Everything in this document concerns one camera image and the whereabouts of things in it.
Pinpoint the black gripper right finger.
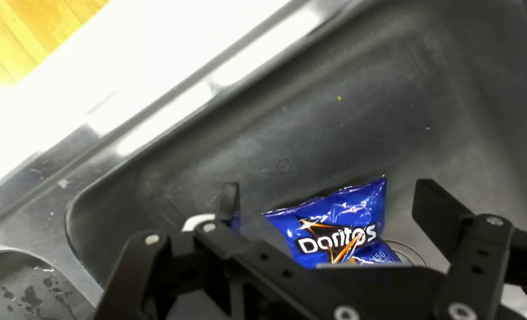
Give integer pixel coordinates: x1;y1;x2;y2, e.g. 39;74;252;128
411;177;527;320

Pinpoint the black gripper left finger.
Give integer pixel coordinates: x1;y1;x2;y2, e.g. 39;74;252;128
92;179;335;320

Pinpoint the blue Doritos snack packet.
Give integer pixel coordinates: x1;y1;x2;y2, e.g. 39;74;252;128
264;176;399;268

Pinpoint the stainless steel double sink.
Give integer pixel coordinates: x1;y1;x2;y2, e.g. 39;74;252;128
0;0;527;320

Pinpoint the wooden lower cabinet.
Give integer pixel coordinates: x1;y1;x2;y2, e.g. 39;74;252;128
0;0;110;85

